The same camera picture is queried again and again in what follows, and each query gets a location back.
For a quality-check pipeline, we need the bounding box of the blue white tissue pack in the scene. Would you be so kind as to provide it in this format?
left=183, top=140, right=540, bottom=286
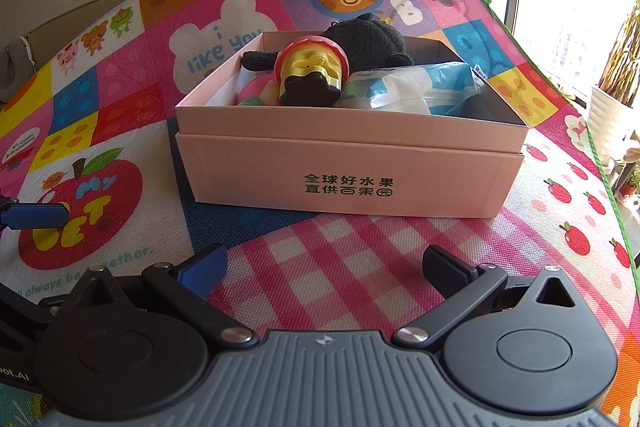
left=334, top=62, right=486, bottom=116

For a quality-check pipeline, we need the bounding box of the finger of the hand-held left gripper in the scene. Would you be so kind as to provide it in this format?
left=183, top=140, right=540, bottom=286
left=0, top=201, right=71, bottom=231

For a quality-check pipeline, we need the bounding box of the small potted plant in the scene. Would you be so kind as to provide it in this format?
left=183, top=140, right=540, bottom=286
left=617, top=167, right=640, bottom=200

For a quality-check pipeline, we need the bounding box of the pink cardboard box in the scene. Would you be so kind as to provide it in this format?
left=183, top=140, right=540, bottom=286
left=174, top=31, right=530, bottom=219

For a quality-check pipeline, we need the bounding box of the beige sofa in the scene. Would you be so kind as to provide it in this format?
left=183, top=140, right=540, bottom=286
left=25, top=0, right=166, bottom=72

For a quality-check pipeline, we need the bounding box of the black plush toy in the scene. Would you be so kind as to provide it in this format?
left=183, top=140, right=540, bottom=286
left=241, top=13, right=415, bottom=72

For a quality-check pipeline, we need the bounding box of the grey neck pillow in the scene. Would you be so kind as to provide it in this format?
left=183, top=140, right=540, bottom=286
left=0, top=36, right=36, bottom=104

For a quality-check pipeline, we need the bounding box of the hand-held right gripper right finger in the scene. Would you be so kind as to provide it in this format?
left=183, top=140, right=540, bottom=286
left=390, top=244, right=583, bottom=350

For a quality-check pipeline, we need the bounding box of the red round toy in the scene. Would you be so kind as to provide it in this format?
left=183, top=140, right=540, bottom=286
left=273, top=35, right=349, bottom=80

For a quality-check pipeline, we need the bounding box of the colourful cartoon play mat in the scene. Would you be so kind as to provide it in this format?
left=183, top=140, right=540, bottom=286
left=0, top=0, right=640, bottom=427

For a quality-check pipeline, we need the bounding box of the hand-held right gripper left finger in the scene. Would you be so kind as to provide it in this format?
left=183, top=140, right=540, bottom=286
left=70, top=244, right=258, bottom=350

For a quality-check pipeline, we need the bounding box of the tall plant in white pot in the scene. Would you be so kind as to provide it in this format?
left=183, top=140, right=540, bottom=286
left=586, top=2, right=640, bottom=168

